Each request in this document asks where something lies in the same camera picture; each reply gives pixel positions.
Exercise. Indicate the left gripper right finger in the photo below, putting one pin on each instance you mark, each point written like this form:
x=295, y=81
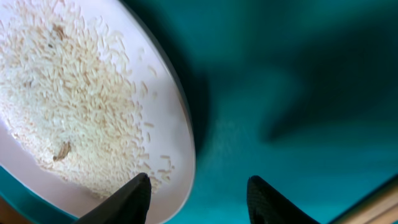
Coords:
x=267, y=206

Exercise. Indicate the teal plastic tray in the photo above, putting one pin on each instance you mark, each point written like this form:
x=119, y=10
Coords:
x=300, y=93

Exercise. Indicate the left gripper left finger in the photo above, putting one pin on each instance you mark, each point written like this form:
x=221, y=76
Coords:
x=129, y=205

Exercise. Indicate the white plate with rice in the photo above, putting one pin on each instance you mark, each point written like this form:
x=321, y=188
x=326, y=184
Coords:
x=89, y=100

